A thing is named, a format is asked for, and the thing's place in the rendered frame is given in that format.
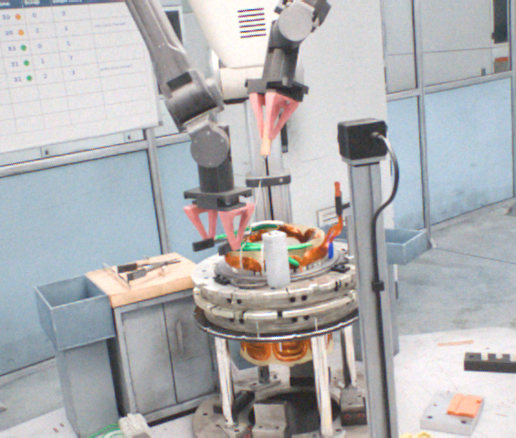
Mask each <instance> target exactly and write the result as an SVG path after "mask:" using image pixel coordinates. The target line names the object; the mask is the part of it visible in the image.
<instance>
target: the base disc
mask: <svg viewBox="0 0 516 438"><path fill-rule="evenodd" d="M331 372H332V376H331V380H330V395H331V398H333V399H334V400H335V401H336V402H337V403H338V405H339V398H340V389H338V386H337V385H338V383H339V381H343V376H342V369H338V368H331ZM355 373H356V385H357V386H358V387H360V388H361V389H362V390H364V396H362V397H365V398H366V395H365V383H364V376H363V374H361V373H358V372H355ZM274 374H276V375H277V376H278V377H280V383H279V385H276V386H273V387H269V388H266V389H263V390H260V391H253V392H255V399H254V400H252V401H251V402H250V403H249V405H248V406H247V407H246V408H245V409H243V410H242V411H240V412H239V413H238V414H237V422H238V423H244V424H246V425H247V426H249V425H251V424H250V422H249V419H248V415H249V412H250V411H251V409H252V408H253V407H254V402H255V401H256V399H267V398H269V397H271V396H275V395H278V394H282V393H288V392H299V391H303V392H314V393H315V387H290V367H288V368H279V369H274V370H270V376H272V375H274ZM256 380H258V373H254V374H250V375H247V376H245V377H241V378H239V379H236V380H234V381H233V382H234V389H240V390H246V391H252V390H251V389H250V388H249V383H250V382H252V381H256ZM218 397H219V395H217V396H215V397H212V398H208V399H205V400H204V401H202V403H201V404H200V406H199V407H198V408H197V410H196V412H195V416H194V419H193V430H194V435H195V438H234V437H230V436H229V435H228V434H227V433H226V431H224V430H223V429H222V428H221V427H220V426H219V423H220V420H221V419H223V418H225V415H223V414H220V413H214V410H213V406H214V405H215V404H216V401H215V400H216V399H217V398H218ZM339 407H340V405H339ZM247 426H246V427H243V428H245V429H247ZM332 426H333V427H341V428H343V429H344V430H345V435H344V438H369V432H368V425H354V426H341V415H340V414H339V415H338V417H337V418H336V419H335V421H334V422H333V423H332ZM354 427H356V428H355V429H354ZM318 431H319V430H317V431H314V432H311V433H302V434H293V435H292V436H291V438H309V436H310V434H313V433H317V432H318Z"/></svg>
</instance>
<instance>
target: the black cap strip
mask: <svg viewBox="0 0 516 438"><path fill-rule="evenodd" d="M501 356H502V358H501V359H497V358H496V354H493V353H492V352H487V358H488V359H487V360H482V359H481V352H469V351H465V357H464V370H466V371H484V372H487V373H507V374H516V361H511V355H510V354H501Z"/></svg>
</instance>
